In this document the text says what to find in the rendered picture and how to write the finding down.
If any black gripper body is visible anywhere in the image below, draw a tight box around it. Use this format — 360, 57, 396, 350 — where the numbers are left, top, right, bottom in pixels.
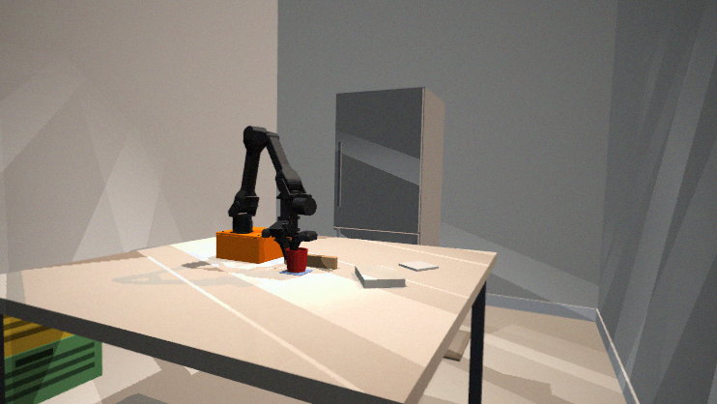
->
261, 214, 317, 242

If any light brown wooden bar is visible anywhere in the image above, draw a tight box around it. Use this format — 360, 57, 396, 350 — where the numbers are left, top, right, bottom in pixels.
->
306, 254, 338, 270

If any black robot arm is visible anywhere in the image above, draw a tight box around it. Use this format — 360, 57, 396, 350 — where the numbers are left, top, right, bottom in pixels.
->
228, 126, 317, 238

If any beige flat square pad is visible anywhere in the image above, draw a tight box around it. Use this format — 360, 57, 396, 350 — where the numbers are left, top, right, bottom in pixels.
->
399, 261, 439, 272

